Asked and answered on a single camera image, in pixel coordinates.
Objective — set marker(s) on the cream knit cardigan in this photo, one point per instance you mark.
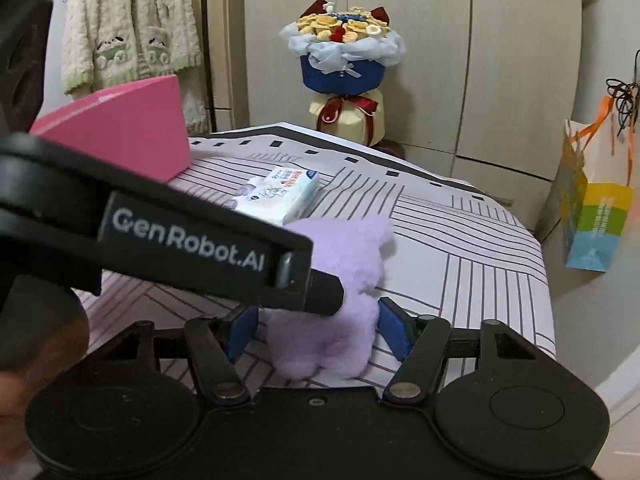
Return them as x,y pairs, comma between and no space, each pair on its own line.
120,15

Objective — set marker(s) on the small purple bottle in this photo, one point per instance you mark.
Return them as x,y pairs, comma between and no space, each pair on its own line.
245,191

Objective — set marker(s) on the pink cardboard box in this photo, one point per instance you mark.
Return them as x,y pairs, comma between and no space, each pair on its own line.
125,125

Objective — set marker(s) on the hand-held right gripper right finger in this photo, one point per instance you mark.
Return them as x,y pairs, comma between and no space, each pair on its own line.
395,331

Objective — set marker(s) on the person's left hand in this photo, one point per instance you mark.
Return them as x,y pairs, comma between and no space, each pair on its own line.
12,410

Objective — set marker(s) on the colourful gift bag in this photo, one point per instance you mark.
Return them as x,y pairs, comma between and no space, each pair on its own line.
595,210

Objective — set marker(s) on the white tissue pack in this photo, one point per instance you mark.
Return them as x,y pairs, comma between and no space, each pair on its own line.
287,190

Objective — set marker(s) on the purple plush toy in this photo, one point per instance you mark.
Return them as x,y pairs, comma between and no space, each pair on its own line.
345,345

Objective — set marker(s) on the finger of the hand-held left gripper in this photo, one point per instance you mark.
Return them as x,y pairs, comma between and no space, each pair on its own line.
326,294

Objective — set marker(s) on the yellow flower bouquet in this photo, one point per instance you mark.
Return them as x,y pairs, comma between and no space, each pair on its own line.
345,60

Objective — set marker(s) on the beige wardrobe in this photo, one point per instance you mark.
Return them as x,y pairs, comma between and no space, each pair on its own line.
500,60

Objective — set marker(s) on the dark stool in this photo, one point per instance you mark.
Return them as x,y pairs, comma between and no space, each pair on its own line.
392,151

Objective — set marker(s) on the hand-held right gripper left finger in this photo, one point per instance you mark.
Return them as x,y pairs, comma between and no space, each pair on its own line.
241,332

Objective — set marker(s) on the cream fuzzy pants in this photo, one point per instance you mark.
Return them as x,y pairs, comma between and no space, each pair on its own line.
195,105

